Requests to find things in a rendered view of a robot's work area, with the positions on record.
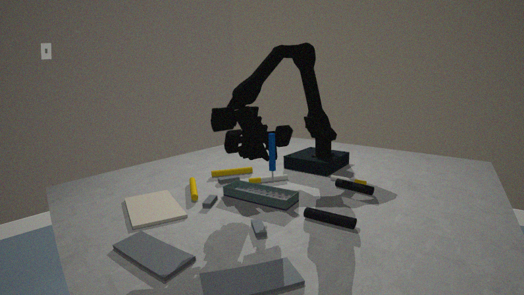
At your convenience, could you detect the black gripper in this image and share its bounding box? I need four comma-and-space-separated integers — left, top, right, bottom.
224, 115, 294, 161

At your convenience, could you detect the blue stylus with grey tip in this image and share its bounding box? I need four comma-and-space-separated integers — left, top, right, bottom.
269, 133, 276, 181

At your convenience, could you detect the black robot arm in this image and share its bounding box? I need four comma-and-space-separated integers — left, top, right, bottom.
211, 43, 337, 158

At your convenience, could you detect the beige flat square slab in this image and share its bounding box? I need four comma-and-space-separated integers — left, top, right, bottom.
125, 190, 188, 229

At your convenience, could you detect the black cylinder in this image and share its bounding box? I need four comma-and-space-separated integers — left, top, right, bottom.
335, 178, 375, 196
303, 207, 357, 229

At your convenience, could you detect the grey keyboard with keys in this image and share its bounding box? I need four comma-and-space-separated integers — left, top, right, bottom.
223, 180, 300, 211

